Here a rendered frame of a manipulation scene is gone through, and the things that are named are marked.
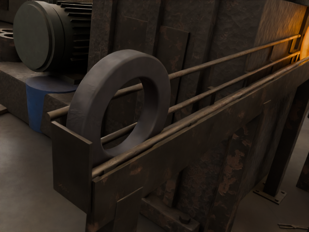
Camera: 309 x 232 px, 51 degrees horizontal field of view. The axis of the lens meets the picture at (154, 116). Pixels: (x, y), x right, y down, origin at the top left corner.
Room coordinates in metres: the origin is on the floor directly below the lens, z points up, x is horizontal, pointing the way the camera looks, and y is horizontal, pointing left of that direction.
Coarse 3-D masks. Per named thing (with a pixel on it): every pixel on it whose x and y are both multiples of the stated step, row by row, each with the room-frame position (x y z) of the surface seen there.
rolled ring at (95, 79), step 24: (96, 72) 0.39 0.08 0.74; (120, 72) 0.40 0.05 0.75; (144, 72) 0.44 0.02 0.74; (96, 96) 0.36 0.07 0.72; (144, 96) 0.49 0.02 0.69; (168, 96) 0.49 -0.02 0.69; (72, 120) 0.36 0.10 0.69; (96, 120) 0.37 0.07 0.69; (144, 120) 0.48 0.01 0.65; (96, 144) 0.37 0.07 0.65; (120, 144) 0.45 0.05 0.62
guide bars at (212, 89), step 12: (252, 48) 0.94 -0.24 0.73; (216, 60) 0.76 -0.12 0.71; (228, 60) 0.81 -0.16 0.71; (276, 60) 1.09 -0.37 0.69; (180, 72) 0.64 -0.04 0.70; (192, 72) 0.67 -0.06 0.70; (252, 72) 0.92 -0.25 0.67; (228, 84) 0.79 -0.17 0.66; (120, 96) 0.49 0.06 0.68; (204, 96) 0.69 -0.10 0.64; (180, 108) 0.61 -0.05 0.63; (48, 120) 0.39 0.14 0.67; (60, 120) 0.41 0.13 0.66; (120, 132) 0.48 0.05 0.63
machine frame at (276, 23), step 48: (96, 0) 1.35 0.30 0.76; (144, 0) 1.21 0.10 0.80; (192, 0) 1.10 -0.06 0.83; (240, 0) 1.01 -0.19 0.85; (288, 0) 1.32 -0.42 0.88; (96, 48) 1.34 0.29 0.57; (144, 48) 1.16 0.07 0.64; (192, 48) 1.08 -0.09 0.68; (240, 48) 0.99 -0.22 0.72; (288, 48) 1.28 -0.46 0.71; (192, 96) 1.03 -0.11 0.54; (288, 96) 1.48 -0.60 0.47; (192, 192) 1.01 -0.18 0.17
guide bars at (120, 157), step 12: (300, 60) 1.09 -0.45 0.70; (276, 72) 0.91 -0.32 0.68; (240, 96) 0.70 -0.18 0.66; (216, 108) 0.61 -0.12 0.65; (192, 120) 0.53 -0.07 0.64; (168, 132) 0.48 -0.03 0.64; (144, 144) 0.43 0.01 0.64; (120, 156) 0.39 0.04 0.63; (132, 156) 0.40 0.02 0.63; (96, 168) 0.35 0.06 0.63; (108, 168) 0.36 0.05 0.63
